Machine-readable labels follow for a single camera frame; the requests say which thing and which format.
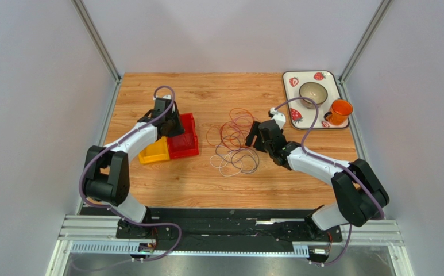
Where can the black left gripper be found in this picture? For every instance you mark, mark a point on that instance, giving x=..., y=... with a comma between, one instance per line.
x=178, y=129

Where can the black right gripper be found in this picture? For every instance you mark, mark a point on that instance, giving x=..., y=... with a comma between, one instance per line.
x=262, y=131

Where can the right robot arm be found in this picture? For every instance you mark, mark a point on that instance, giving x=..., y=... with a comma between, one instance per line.
x=359, y=194

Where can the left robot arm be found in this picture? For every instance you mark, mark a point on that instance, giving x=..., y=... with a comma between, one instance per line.
x=105, y=180

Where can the red plastic bin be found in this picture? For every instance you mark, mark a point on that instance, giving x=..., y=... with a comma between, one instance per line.
x=186, y=144

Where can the yellow plastic bin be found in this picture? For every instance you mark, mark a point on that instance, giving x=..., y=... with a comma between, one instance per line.
x=156, y=152

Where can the strawberry pattern tray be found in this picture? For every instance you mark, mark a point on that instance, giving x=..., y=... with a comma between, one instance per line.
x=302, y=110

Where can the beige ceramic bowl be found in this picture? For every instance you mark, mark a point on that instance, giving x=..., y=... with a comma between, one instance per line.
x=314, y=91

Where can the orange mug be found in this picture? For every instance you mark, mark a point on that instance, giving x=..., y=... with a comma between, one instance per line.
x=339, y=112

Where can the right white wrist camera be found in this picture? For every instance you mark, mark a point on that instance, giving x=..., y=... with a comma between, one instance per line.
x=278, y=117

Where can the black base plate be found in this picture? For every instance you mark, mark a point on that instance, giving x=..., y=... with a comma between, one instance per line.
x=226, y=230

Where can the aluminium frame rail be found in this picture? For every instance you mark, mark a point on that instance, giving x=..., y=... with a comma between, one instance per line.
x=88, y=23

